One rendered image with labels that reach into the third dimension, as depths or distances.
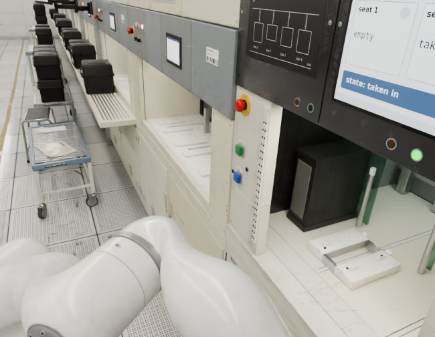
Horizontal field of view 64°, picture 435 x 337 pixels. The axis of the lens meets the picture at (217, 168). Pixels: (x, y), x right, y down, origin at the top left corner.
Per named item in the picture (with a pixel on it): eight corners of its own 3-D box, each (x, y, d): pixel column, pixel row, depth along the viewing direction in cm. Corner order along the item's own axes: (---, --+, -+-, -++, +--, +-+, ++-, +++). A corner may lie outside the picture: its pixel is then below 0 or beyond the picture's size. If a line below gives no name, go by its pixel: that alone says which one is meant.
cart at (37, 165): (33, 170, 349) (23, 124, 327) (87, 161, 371) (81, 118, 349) (39, 221, 272) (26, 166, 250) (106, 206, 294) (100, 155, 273)
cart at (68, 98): (36, 118, 485) (29, 83, 463) (77, 114, 505) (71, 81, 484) (36, 142, 409) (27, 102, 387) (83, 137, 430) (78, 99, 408)
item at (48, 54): (35, 74, 406) (31, 51, 394) (61, 73, 417) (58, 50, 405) (35, 80, 382) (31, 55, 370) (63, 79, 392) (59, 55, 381)
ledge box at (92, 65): (81, 87, 331) (77, 59, 320) (112, 85, 341) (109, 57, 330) (83, 95, 307) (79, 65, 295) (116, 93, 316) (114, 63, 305)
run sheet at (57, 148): (33, 147, 287) (33, 145, 286) (61, 140, 303) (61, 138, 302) (50, 159, 268) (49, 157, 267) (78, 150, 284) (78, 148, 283)
